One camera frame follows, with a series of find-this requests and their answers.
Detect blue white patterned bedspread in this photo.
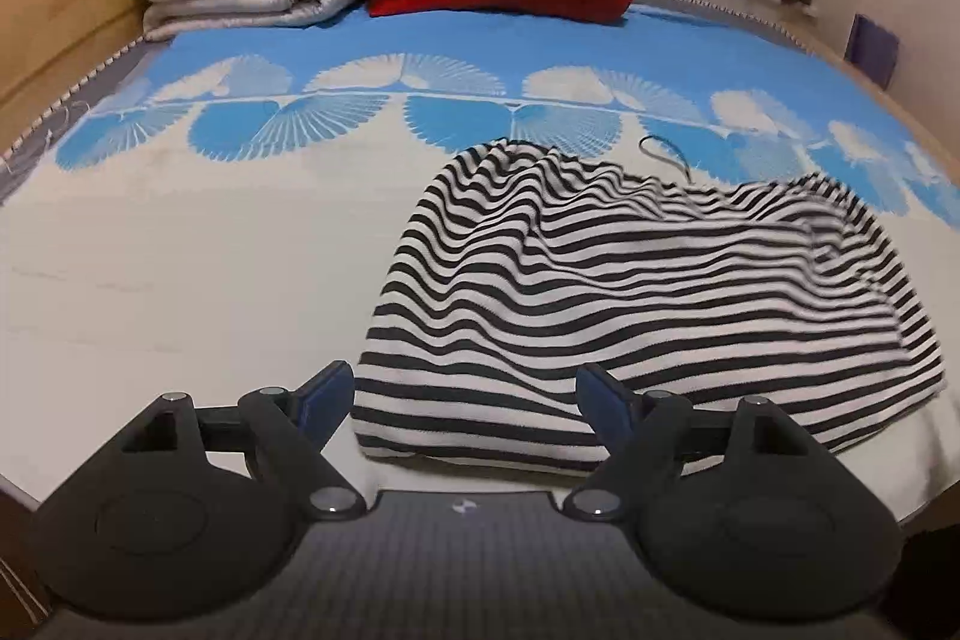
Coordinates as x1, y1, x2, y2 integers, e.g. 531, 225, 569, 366
2, 7, 958, 516

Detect striped hoodie with white vest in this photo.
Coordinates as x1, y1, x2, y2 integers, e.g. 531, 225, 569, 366
352, 140, 946, 474

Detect purple bag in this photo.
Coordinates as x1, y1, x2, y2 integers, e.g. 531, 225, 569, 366
844, 14, 900, 89

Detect wooden bed frame edge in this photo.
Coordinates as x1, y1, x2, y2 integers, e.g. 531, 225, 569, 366
778, 16, 958, 185

